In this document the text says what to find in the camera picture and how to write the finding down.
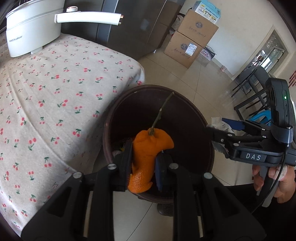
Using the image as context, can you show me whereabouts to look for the grey refrigerator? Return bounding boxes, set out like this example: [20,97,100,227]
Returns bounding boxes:
[60,0,186,61]

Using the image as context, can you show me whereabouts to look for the cherry print tablecloth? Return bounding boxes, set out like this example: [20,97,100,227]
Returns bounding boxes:
[1,34,144,235]

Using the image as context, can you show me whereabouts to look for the light blue product box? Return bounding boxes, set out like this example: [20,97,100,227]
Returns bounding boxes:
[192,0,221,24]

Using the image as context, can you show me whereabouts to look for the right human hand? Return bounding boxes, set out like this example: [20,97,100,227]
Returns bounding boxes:
[252,164,296,204]

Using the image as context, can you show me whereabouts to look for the red hanging wall ornament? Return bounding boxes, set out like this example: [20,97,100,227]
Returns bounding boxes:
[288,70,296,87]

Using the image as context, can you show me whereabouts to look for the black metal chair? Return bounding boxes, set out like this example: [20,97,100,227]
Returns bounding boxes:
[231,66,269,120]

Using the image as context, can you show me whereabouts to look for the upper cardboard box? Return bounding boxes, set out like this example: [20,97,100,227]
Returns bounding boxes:
[178,9,218,47]

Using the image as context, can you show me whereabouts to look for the cardboard box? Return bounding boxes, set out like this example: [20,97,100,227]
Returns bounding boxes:
[178,9,218,47]
[164,32,203,68]

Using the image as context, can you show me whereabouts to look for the brown fuzzy slipper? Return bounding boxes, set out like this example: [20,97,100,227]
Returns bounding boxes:
[157,203,174,217]

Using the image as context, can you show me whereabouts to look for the white tissue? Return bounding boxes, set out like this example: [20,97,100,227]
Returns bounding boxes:
[210,117,234,133]

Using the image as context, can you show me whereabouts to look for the brown plastic trash bin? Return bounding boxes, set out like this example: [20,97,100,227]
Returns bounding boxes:
[102,84,216,204]

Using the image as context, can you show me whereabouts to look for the blue plastic stool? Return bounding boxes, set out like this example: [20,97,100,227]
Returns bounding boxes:
[248,110,271,126]

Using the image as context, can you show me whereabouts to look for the lower cardboard box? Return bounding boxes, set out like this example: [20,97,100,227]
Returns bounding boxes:
[164,32,203,68]

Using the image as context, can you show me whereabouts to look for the small printed bag on floor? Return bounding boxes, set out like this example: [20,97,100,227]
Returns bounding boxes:
[200,46,216,61]

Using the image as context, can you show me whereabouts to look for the white electric cooking pot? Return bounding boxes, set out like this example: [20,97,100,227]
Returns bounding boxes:
[4,1,123,58]

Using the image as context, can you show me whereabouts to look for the orange peel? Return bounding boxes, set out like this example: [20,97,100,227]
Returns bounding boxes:
[128,92,174,194]

